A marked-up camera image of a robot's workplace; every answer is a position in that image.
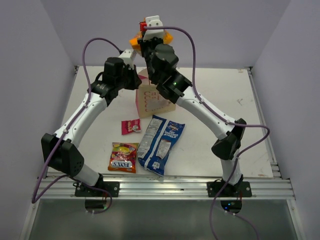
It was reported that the orange mango candy bag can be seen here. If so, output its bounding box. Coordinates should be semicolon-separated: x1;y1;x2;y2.
129;15;174;52

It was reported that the beige Cakes paper bag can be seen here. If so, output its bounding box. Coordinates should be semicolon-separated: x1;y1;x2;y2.
135;68;176;119

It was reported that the blue chips bag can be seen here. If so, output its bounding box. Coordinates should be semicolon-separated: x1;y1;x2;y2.
137;115;186;177

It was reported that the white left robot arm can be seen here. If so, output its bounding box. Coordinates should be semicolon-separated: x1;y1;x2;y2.
41;56;142;197

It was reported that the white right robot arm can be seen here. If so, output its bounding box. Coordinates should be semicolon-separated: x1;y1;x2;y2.
137;37;246;197

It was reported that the Fox's fruit candy bag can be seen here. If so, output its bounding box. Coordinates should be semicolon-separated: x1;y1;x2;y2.
107;142;139;174

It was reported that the small pink snack packet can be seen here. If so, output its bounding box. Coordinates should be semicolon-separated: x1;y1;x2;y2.
121;118;141;135

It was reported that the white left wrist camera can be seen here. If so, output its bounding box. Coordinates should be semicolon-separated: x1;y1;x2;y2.
118;49;137;70

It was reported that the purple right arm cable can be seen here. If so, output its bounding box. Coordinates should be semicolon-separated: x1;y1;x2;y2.
144;26;272;240

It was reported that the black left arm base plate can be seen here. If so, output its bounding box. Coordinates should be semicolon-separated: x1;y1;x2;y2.
72;181;120;197

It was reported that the aluminium table edge rail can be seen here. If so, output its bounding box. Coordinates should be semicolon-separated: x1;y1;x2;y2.
32;172;296;201

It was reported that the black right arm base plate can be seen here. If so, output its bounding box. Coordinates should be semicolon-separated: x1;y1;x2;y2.
206;180;253;198

